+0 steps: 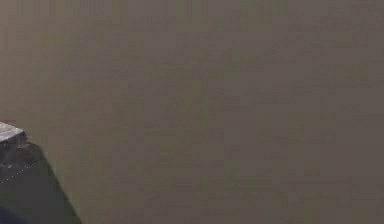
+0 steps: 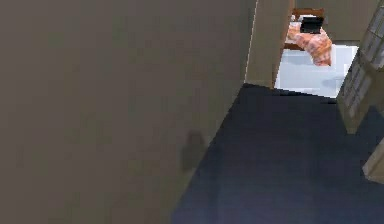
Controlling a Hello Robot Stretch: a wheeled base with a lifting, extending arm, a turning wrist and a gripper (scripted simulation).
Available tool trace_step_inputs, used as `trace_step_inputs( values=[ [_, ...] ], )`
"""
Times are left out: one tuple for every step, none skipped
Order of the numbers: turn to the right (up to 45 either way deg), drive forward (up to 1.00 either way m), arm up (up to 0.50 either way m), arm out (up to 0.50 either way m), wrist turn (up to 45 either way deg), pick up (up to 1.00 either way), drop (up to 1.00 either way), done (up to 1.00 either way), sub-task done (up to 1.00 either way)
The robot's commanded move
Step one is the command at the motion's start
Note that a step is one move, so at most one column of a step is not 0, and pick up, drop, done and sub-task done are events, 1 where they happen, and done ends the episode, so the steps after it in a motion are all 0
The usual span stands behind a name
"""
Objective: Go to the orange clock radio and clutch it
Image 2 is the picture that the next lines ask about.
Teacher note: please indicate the bed with orange blanket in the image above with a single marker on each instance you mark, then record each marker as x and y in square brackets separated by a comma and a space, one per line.
[315, 43]

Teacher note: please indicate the beige cabinet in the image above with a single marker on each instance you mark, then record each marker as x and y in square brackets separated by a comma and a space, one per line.
[376, 163]

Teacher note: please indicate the black laptop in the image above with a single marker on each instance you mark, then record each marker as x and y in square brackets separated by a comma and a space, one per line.
[311, 24]

